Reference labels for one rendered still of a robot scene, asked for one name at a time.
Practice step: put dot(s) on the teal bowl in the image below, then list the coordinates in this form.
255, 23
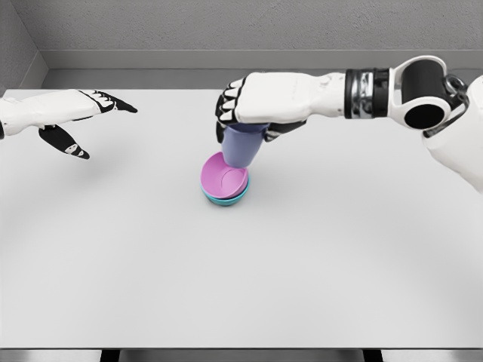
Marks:
226, 201

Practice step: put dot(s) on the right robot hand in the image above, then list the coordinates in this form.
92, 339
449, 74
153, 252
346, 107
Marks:
271, 96

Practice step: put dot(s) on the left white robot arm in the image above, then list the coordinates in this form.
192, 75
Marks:
11, 115

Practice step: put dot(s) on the pink bowl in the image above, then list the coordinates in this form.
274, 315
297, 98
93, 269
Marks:
222, 179

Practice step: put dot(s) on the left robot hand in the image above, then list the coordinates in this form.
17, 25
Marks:
64, 107

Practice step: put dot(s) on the lavender blue cup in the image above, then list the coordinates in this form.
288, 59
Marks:
241, 145

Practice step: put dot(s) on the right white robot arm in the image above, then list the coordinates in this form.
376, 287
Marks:
415, 102

